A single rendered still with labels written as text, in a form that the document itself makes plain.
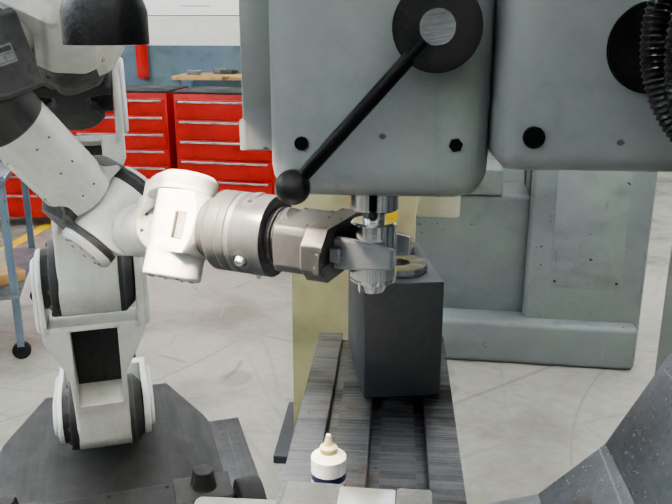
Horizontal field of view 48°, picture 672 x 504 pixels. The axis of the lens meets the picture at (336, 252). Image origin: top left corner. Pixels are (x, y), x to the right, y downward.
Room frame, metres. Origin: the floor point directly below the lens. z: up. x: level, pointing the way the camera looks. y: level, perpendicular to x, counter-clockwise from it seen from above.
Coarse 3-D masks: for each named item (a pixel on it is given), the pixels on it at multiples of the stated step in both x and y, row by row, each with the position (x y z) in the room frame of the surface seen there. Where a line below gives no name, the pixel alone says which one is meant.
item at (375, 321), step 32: (416, 256) 1.15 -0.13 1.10; (352, 288) 1.21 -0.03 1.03; (416, 288) 1.07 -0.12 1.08; (352, 320) 1.21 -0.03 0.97; (384, 320) 1.06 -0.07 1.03; (416, 320) 1.07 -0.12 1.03; (352, 352) 1.21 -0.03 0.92; (384, 352) 1.06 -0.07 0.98; (416, 352) 1.07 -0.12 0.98; (384, 384) 1.06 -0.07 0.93; (416, 384) 1.07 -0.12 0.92
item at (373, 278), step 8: (352, 232) 0.73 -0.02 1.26; (368, 240) 0.72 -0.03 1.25; (376, 240) 0.72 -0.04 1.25; (384, 240) 0.72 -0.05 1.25; (392, 240) 0.73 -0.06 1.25; (352, 272) 0.73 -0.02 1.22; (360, 272) 0.72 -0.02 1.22; (368, 272) 0.72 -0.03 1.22; (376, 272) 0.72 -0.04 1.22; (384, 272) 0.72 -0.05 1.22; (392, 272) 0.73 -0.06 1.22; (352, 280) 0.73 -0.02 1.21; (360, 280) 0.72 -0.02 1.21; (368, 280) 0.72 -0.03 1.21; (376, 280) 0.72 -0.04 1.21; (384, 280) 0.72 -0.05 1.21; (392, 280) 0.73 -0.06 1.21
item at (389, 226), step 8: (360, 216) 0.76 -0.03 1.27; (352, 224) 0.73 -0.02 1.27; (360, 224) 0.73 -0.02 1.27; (368, 224) 0.73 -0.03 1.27; (376, 224) 0.73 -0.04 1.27; (384, 224) 0.73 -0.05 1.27; (392, 224) 0.73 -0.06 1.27; (360, 232) 0.72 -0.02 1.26; (368, 232) 0.72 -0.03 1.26; (376, 232) 0.72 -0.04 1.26; (384, 232) 0.72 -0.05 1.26; (392, 232) 0.73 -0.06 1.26
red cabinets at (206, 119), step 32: (128, 96) 5.47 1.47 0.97; (160, 96) 5.45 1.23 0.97; (192, 96) 5.37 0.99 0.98; (224, 96) 5.32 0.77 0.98; (96, 128) 5.49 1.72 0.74; (160, 128) 5.44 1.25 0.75; (192, 128) 5.36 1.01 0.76; (224, 128) 5.31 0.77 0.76; (128, 160) 5.47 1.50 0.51; (160, 160) 5.44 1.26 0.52; (192, 160) 5.37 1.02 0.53; (224, 160) 5.32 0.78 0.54; (256, 160) 5.26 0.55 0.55; (32, 192) 5.51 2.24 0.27
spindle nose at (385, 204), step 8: (352, 200) 0.73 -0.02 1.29; (360, 200) 0.72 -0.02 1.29; (368, 200) 0.72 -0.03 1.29; (384, 200) 0.72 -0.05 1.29; (392, 200) 0.73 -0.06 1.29; (352, 208) 0.73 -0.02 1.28; (360, 208) 0.72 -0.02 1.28; (368, 208) 0.72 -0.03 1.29; (384, 208) 0.72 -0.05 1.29; (392, 208) 0.73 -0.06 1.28
